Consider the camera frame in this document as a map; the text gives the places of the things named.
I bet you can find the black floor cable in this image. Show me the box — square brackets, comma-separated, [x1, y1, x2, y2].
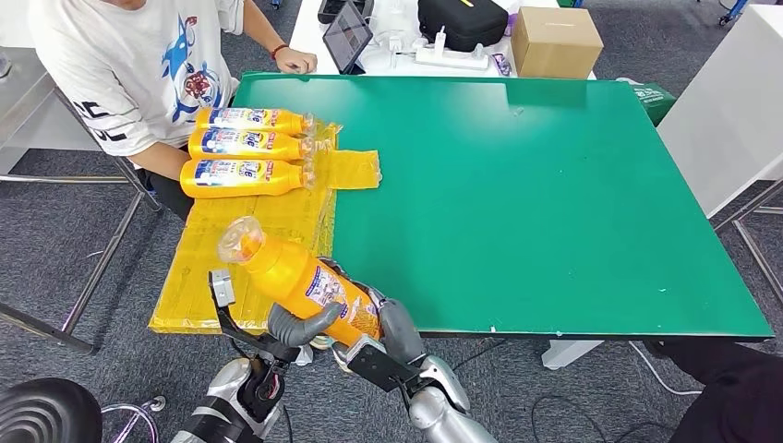
[530, 394, 613, 443]

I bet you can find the green bag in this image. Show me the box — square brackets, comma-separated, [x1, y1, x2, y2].
[616, 77, 678, 127]

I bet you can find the white shoe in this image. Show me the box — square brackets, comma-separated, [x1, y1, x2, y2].
[308, 334, 353, 371]

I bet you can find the seated person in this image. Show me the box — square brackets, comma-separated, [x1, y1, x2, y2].
[27, 0, 319, 222]

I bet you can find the black tablet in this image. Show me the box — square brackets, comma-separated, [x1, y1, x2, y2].
[322, 0, 374, 76]

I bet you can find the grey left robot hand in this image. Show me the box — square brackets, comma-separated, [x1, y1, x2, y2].
[267, 300, 345, 350]

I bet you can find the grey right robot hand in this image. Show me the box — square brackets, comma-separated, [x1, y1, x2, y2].
[360, 281, 428, 366]

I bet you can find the white desk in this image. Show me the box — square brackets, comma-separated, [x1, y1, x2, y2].
[287, 0, 597, 80]

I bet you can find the black carry bag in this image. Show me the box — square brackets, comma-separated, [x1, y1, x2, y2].
[416, 0, 510, 54]

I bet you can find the yellow taped mat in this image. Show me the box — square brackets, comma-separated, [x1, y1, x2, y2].
[148, 122, 382, 336]

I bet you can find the white floor cable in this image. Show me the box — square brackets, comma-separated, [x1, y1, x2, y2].
[628, 341, 704, 398]

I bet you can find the black round stool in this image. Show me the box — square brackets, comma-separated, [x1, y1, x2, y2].
[0, 377, 103, 443]

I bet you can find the black tray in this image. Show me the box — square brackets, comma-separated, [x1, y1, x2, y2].
[317, 0, 376, 26]

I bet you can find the orange detergent bottle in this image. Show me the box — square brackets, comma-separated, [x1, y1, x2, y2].
[217, 215, 383, 349]
[195, 106, 316, 137]
[178, 157, 316, 200]
[187, 126, 316, 162]

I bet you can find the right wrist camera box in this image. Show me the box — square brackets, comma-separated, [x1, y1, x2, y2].
[345, 334, 423, 394]

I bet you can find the person's left hand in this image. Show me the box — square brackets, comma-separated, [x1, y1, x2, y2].
[275, 46, 319, 76]

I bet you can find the chrome stool base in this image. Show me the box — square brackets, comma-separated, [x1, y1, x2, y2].
[101, 396, 166, 443]

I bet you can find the white table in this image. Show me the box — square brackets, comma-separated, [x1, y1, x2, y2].
[656, 5, 783, 220]

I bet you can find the white power strip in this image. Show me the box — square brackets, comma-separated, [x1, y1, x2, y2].
[414, 46, 490, 71]

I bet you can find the cardboard box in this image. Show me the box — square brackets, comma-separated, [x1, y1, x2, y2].
[511, 6, 605, 80]

